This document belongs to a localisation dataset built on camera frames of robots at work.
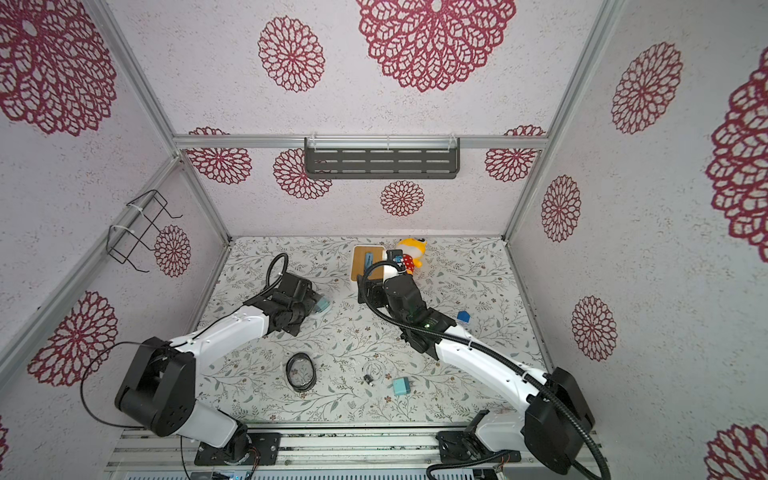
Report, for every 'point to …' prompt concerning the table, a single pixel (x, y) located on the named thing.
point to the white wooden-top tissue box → (362, 256)
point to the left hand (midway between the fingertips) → (312, 306)
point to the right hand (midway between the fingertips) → (373, 272)
